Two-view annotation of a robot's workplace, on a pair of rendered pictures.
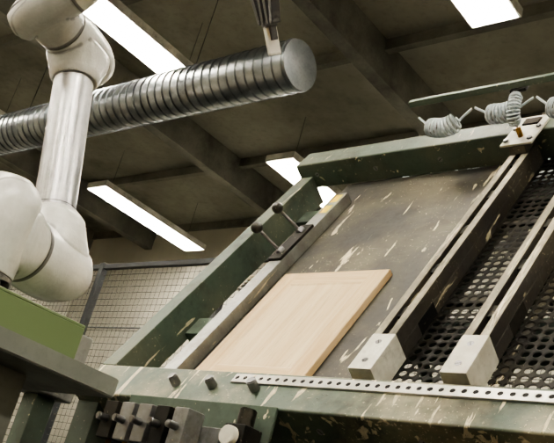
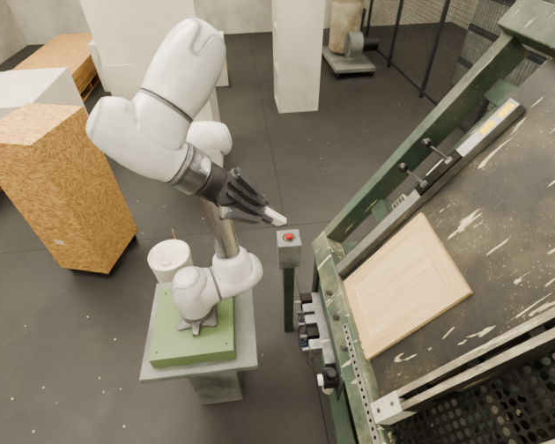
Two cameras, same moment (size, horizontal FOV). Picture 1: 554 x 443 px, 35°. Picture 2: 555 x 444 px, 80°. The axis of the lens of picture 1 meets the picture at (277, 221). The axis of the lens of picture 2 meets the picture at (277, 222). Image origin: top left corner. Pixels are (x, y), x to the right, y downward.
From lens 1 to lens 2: 2.21 m
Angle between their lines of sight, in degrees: 76
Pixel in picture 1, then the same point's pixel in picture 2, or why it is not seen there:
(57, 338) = (222, 356)
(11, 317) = (196, 359)
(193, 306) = (374, 195)
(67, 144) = (213, 226)
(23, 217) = (191, 305)
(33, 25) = not seen: hidden behind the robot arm
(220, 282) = (395, 173)
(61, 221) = (223, 275)
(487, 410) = not seen: outside the picture
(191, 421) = (314, 351)
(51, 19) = not seen: hidden behind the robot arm
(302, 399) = (352, 389)
